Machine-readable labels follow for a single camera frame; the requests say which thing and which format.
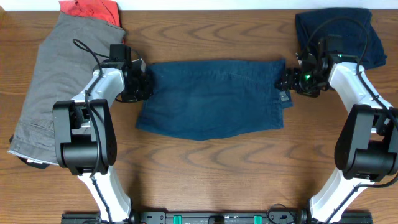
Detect blue shorts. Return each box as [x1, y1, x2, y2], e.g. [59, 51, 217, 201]
[136, 60, 293, 141]

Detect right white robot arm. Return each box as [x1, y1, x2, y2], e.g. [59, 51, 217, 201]
[275, 35, 397, 223]

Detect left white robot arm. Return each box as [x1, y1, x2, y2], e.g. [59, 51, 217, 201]
[52, 39, 154, 223]

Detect dark navy folded garment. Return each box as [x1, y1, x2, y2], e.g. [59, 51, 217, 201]
[295, 8, 387, 69]

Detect grey folded shorts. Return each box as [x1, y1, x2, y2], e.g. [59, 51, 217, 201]
[8, 13, 125, 165]

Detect red garment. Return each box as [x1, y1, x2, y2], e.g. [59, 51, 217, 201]
[54, 0, 126, 47]

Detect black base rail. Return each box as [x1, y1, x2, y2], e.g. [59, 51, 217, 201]
[61, 209, 373, 224]

